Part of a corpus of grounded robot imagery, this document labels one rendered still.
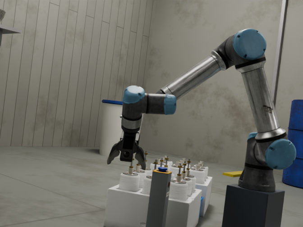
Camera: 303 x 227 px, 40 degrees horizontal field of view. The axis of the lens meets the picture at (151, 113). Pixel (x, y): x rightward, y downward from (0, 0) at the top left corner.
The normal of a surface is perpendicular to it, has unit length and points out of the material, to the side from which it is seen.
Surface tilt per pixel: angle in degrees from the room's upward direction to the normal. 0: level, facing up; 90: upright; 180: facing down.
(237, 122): 90
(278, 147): 97
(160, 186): 90
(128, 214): 90
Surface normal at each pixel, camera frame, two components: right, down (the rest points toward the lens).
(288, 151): 0.17, 0.14
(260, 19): -0.61, -0.07
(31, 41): 0.78, 0.10
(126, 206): -0.26, -0.03
